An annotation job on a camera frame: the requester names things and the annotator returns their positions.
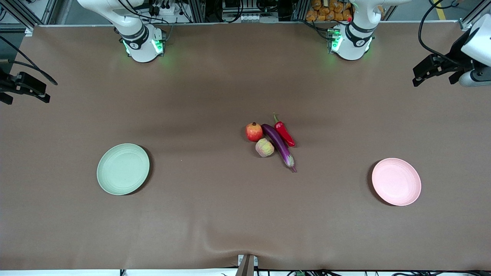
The pile of orange buns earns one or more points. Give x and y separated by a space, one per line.
322 9

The pink plate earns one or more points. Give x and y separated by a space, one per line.
396 182

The purple eggplant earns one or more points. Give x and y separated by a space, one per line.
278 143

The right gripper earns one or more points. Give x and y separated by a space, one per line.
4 85

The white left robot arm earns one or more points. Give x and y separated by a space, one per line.
353 42

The pale green plate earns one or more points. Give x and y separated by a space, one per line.
122 168

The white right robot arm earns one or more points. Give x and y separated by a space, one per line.
140 42

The white power strip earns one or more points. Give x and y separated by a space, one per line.
165 9

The red chili pepper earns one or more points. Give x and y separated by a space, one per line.
284 134

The aluminium frame post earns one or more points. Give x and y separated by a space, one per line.
300 9
197 9

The brown table cover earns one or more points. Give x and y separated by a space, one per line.
245 211

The aluminium frame strut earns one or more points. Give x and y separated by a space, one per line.
470 17
17 11

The yellow pink peach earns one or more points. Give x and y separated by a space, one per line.
264 148

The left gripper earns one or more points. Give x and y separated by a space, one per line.
455 55

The metal table clamp bracket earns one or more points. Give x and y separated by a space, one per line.
247 266

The red pomegranate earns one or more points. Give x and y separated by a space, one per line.
254 133

